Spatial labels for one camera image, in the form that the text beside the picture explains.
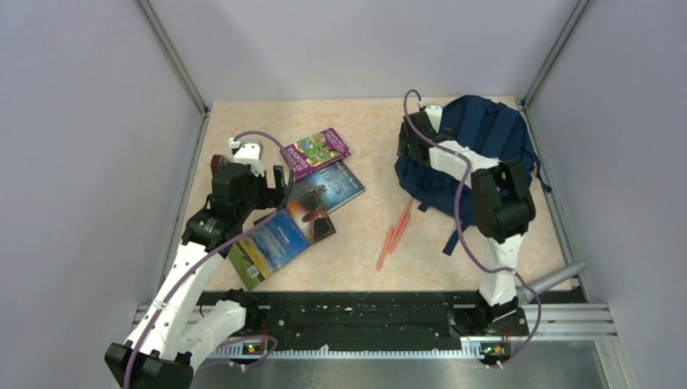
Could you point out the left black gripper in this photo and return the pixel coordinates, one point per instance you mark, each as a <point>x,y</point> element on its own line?
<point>279,191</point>

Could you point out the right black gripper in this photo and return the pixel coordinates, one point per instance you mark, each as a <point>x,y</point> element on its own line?
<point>404,143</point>

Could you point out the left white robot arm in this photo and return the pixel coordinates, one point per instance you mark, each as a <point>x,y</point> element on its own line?
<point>163,351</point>

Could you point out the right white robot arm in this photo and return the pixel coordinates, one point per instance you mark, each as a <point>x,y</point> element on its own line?
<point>502,203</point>

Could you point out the blue yellow landscape book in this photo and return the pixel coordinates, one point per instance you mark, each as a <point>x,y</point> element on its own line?
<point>294,229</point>

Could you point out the dark blue book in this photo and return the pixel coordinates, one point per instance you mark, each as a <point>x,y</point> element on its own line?
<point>336,186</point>

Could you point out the purple picture book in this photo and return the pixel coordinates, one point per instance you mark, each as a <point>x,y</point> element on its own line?
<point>316,152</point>

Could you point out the orange pen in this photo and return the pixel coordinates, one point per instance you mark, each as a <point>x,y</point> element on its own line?
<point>400,226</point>
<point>385,248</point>

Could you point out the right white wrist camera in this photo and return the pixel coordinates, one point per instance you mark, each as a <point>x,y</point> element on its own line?
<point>434,113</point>

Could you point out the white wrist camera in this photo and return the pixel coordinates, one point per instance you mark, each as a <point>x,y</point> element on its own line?
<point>248,152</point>
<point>434,113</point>

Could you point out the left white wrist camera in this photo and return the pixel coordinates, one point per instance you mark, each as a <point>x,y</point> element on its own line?
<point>248,152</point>

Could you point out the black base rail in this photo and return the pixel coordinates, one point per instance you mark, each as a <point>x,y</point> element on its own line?
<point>367,322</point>

